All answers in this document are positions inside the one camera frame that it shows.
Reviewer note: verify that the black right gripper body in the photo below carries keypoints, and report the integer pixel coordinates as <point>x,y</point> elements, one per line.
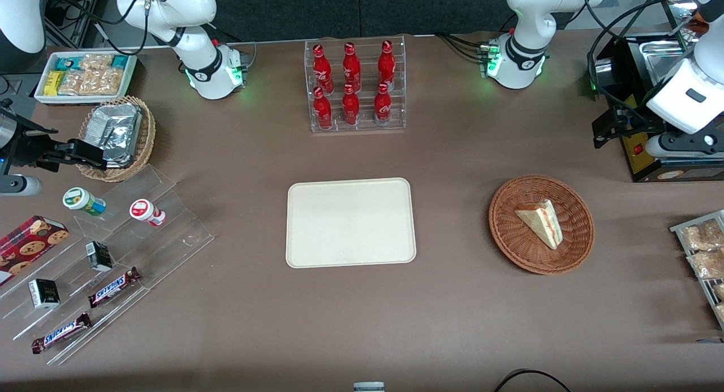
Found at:
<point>24,146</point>

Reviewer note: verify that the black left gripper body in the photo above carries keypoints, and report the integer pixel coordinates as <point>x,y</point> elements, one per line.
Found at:
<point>632,121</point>

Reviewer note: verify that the triangle sandwich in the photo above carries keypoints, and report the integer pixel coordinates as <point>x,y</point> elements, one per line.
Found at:
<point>542,222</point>

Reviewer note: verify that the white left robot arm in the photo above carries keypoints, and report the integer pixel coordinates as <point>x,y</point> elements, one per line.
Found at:
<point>523,18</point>

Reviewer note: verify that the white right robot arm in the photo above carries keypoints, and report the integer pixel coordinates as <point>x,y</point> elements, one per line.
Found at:
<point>198,64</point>

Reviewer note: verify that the light wicker basket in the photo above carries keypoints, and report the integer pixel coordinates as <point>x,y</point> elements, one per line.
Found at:
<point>148,137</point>

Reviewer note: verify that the grey tray of snack bags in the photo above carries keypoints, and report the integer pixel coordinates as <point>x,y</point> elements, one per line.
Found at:
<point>679,229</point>

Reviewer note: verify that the brown wicker basket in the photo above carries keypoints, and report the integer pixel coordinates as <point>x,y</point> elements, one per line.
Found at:
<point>509,233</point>

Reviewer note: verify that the cream rectangular tray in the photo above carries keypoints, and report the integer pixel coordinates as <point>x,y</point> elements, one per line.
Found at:
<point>350,222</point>

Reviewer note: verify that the silver foil packet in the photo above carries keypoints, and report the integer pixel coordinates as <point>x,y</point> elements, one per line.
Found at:
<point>116,132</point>

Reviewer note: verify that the green lid white cup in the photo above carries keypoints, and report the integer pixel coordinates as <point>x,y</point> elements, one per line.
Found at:
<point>83,201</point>

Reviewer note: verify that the black countertop appliance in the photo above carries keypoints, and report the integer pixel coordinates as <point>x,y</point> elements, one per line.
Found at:
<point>645,166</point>

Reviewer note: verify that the white snack bin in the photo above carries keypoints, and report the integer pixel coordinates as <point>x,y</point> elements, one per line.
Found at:
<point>41,97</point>

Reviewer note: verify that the clear cracker bag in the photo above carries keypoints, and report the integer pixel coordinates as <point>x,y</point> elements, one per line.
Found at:
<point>93,82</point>
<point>96,61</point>

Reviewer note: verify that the yellow snack packet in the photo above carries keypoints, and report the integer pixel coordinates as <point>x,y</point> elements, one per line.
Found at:
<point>54,83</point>

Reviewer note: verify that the red lid white cup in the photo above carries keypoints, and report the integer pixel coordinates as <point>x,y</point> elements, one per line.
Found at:
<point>146,211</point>

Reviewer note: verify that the teal snack packet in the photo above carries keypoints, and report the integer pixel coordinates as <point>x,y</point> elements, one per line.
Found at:
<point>120,61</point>
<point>68,63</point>

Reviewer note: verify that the small black carton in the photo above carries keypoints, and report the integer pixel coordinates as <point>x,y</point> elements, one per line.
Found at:
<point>44,293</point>
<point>99,256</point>

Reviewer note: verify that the red cookie box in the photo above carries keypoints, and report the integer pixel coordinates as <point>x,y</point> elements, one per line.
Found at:
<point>28,248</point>

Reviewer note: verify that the clear acrylic stepped display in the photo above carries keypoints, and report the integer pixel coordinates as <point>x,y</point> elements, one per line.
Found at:
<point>169,239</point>

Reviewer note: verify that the clear nut snack bag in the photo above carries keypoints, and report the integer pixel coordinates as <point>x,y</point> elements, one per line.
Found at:
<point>720,313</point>
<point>707,263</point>
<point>719,291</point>
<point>701,236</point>

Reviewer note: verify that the brown Snickers bar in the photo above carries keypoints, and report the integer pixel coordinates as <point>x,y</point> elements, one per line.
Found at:
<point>113,287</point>
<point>61,332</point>

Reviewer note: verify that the clear acrylic bottle rack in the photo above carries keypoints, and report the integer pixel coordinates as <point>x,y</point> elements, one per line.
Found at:
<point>396,117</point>

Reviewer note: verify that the red cola bottle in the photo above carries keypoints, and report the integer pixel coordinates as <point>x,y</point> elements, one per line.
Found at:
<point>387,64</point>
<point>383,107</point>
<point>322,69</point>
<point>350,109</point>
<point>323,112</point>
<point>352,67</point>

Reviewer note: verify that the grey white edge object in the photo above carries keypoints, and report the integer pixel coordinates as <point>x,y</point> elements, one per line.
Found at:
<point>369,387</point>

